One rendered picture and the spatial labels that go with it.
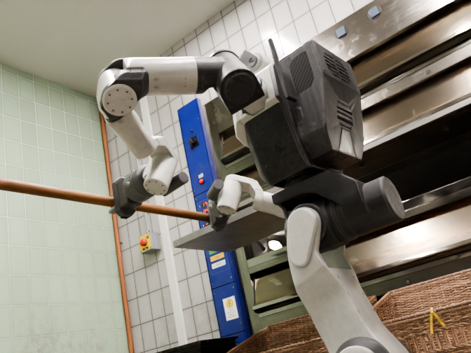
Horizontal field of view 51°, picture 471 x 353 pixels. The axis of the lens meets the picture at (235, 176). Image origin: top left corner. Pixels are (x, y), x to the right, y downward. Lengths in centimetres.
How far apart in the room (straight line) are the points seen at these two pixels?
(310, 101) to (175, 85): 33
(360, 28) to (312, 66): 119
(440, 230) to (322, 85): 101
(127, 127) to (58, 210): 178
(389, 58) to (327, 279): 134
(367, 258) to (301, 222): 98
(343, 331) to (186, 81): 68
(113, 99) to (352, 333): 75
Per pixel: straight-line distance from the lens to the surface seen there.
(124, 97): 116
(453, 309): 154
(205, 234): 194
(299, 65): 129
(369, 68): 234
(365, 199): 117
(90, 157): 326
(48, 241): 285
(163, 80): 118
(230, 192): 157
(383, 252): 213
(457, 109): 199
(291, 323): 229
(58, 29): 299
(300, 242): 120
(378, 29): 240
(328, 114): 122
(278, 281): 237
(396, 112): 223
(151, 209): 158
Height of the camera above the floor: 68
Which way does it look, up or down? 21 degrees up
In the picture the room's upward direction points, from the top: 13 degrees counter-clockwise
